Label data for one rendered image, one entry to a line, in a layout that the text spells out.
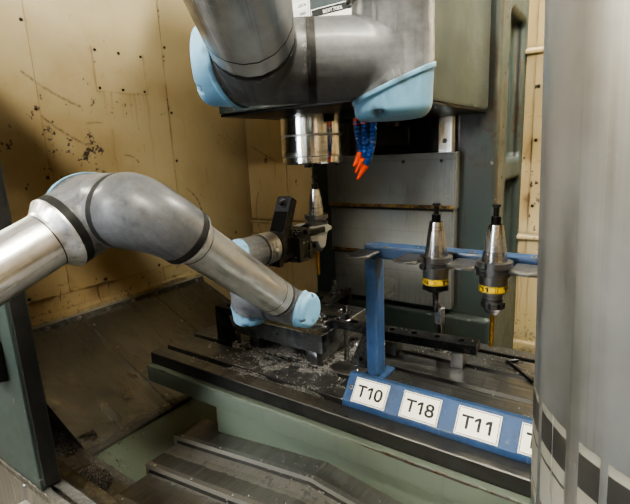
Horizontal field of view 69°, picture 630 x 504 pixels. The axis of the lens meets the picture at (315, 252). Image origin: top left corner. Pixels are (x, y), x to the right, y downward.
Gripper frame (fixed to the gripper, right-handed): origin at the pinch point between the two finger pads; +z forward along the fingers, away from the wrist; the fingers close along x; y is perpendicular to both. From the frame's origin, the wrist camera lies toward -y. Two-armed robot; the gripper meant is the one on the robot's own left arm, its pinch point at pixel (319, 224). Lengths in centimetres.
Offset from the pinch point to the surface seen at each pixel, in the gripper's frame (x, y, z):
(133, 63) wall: -101, -57, 19
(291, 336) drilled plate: -0.4, 27.2, -14.4
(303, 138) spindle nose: 2.6, -22.6, -8.5
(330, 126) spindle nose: 7.3, -25.2, -3.6
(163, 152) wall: -101, -22, 29
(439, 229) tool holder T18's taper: 39.9, -3.9, -17.3
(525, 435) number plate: 58, 30, -24
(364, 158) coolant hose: 15.8, -17.2, -2.2
